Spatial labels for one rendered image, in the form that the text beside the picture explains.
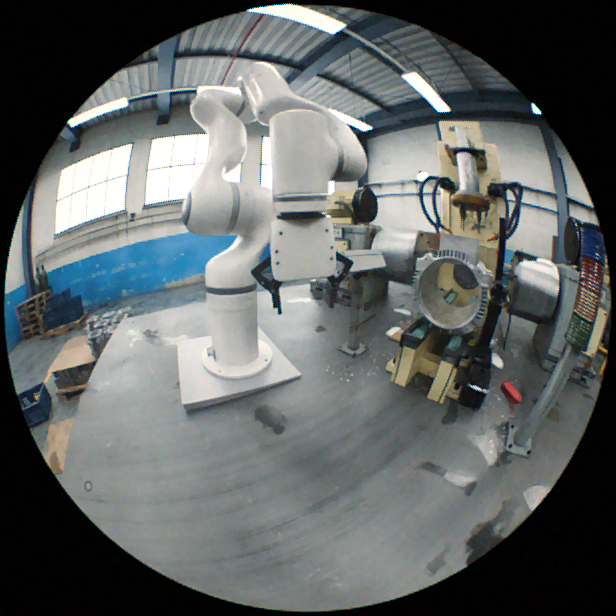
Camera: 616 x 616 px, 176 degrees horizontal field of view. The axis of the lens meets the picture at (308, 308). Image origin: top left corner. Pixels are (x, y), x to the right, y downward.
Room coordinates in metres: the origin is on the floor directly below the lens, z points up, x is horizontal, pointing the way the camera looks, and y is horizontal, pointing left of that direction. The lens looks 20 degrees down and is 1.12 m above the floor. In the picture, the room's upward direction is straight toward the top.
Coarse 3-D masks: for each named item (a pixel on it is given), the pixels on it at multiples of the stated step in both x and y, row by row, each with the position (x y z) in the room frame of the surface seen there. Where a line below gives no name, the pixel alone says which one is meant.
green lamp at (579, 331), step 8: (576, 320) 0.08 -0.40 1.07; (584, 320) 0.07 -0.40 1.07; (568, 328) 0.10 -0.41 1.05; (576, 328) 0.08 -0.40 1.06; (584, 328) 0.06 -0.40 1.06; (592, 328) 0.05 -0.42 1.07; (568, 336) 0.09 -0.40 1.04; (576, 336) 0.07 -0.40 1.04; (584, 336) 0.06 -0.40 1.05; (576, 344) 0.07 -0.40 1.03; (584, 344) 0.05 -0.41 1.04
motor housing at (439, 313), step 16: (448, 256) 0.37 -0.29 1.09; (464, 256) 0.39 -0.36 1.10; (416, 272) 0.44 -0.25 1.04; (432, 272) 0.48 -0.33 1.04; (416, 288) 0.42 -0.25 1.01; (432, 288) 0.50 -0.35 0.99; (480, 288) 0.31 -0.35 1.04; (432, 304) 0.45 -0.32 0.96; (448, 304) 0.50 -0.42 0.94; (480, 304) 0.30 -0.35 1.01; (432, 320) 0.38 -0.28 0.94; (448, 320) 0.39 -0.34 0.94; (464, 320) 0.34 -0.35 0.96
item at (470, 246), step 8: (440, 240) 0.45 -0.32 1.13; (448, 240) 0.44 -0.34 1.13; (456, 240) 0.42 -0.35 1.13; (464, 240) 0.40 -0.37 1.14; (472, 240) 0.39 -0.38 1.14; (440, 248) 0.45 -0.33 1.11; (448, 248) 0.43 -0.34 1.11; (456, 248) 0.42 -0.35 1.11; (464, 248) 0.40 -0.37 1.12; (472, 248) 0.39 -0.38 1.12; (472, 256) 0.39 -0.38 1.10; (464, 264) 0.40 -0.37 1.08; (472, 264) 0.38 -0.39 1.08
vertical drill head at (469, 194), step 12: (456, 132) 0.67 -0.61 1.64; (468, 144) 0.64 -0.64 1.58; (468, 156) 0.65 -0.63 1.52; (468, 168) 0.65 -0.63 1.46; (468, 180) 0.65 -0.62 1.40; (456, 192) 0.71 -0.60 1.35; (468, 192) 0.64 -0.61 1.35; (456, 204) 0.71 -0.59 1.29; (468, 204) 0.64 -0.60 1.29; (480, 204) 0.60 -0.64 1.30; (480, 216) 0.62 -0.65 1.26
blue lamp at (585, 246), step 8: (584, 232) 0.09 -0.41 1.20; (592, 232) 0.07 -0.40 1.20; (600, 232) 0.05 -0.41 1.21; (584, 240) 0.09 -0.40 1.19; (592, 240) 0.07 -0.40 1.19; (600, 240) 0.05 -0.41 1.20; (584, 248) 0.09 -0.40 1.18; (592, 248) 0.07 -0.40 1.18; (600, 248) 0.05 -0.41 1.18; (592, 256) 0.07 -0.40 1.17; (600, 256) 0.05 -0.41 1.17
